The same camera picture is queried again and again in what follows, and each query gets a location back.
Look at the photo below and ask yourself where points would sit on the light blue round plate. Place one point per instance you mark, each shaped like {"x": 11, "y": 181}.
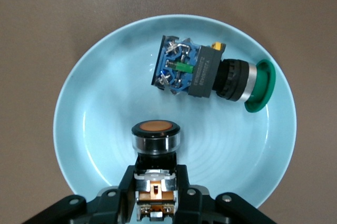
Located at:
{"x": 105, "y": 102}

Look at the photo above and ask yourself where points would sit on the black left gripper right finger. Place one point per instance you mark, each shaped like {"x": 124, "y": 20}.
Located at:
{"x": 200, "y": 208}

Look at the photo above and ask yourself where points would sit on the green push button switch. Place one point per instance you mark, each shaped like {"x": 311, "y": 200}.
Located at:
{"x": 202, "y": 73}

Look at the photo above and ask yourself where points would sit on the orange push button switch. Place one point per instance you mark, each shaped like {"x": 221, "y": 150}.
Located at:
{"x": 155, "y": 142}

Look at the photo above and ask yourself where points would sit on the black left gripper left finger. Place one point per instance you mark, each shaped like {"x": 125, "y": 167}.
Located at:
{"x": 105, "y": 208}

